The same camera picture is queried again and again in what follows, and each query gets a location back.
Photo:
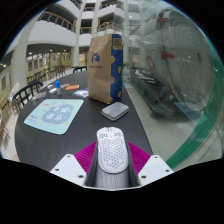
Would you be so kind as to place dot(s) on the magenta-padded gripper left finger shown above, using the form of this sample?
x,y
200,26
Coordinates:
x,y
68,168

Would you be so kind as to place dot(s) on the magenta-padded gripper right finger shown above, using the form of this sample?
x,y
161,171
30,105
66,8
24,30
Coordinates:
x,y
154,168

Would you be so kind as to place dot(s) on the white perforated computer mouse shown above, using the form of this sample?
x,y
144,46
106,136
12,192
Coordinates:
x,y
112,150

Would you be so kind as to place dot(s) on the light green printed mouse pad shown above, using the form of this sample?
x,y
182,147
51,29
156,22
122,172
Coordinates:
x,y
55,116

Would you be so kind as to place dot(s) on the small grey flat case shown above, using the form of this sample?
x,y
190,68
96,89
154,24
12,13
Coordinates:
x,y
115,111

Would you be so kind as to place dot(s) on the white and blue plastic packet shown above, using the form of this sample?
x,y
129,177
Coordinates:
x,y
81,93

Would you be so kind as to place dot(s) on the white oblong box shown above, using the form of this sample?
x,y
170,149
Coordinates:
x,y
52,90

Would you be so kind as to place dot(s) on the orange flat packet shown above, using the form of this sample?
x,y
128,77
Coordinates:
x,y
72,87

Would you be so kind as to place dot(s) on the small brown packet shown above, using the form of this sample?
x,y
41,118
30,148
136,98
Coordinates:
x,y
65,85

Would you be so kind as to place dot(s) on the black spindle-back chair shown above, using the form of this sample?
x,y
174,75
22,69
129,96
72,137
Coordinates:
x,y
80,68
33,86

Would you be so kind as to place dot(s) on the white lattice chair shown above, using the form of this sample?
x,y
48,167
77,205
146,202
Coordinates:
x,y
14,90

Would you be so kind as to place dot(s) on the group of black chairs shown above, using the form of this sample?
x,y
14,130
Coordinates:
x,y
58,70

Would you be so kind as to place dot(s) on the brown paper bag blue print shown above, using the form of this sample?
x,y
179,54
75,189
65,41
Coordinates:
x,y
101,70

